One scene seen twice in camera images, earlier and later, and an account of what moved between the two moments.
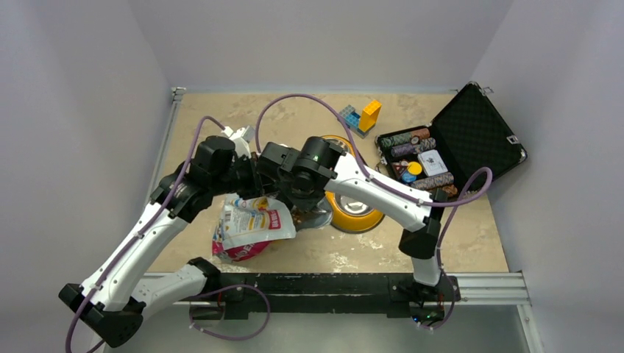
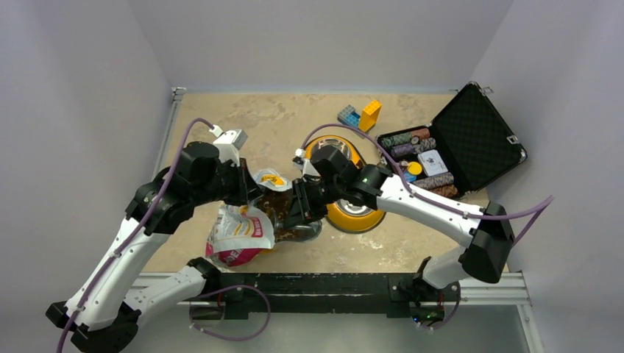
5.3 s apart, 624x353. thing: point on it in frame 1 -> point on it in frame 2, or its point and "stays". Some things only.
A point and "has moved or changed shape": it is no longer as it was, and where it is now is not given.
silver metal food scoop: (317, 217) has moved or changed shape
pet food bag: (247, 226) has moved or changed shape
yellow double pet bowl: (352, 215) stays
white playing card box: (432, 162) stays
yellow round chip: (414, 168) stays
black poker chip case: (470, 134) stays
